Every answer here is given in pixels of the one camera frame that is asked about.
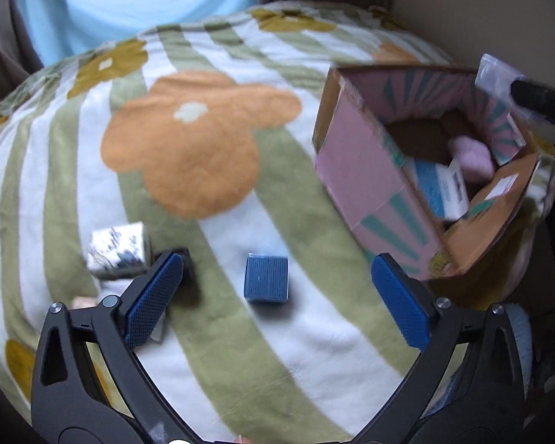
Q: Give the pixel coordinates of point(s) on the light blue curtain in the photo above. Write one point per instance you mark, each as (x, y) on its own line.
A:
(134, 4)

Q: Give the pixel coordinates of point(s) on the clear plastic zip bag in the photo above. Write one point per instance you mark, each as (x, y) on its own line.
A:
(492, 71)

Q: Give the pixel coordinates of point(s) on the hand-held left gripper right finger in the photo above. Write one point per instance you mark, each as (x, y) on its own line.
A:
(401, 304)

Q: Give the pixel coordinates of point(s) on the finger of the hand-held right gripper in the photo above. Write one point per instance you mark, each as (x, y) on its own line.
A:
(543, 97)

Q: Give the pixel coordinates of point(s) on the white flat packet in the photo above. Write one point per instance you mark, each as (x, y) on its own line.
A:
(158, 330)

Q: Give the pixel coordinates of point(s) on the brown curtain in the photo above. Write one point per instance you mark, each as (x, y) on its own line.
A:
(7, 41)

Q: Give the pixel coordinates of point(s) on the blue and white packet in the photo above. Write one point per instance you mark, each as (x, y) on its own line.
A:
(437, 189)

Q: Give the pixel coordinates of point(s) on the small blue box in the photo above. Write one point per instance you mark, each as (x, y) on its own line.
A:
(266, 278)

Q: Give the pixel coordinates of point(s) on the white patterned box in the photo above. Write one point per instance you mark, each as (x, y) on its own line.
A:
(118, 249)

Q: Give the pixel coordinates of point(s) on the floral striped blanket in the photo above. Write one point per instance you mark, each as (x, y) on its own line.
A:
(189, 148)

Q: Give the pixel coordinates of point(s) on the pink-lined cardboard box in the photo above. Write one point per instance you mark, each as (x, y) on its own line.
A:
(365, 180)

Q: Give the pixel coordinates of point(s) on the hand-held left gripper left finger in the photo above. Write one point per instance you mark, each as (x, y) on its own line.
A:
(153, 303)

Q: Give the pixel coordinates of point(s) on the pink plush toy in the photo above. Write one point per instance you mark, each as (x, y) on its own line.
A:
(472, 157)

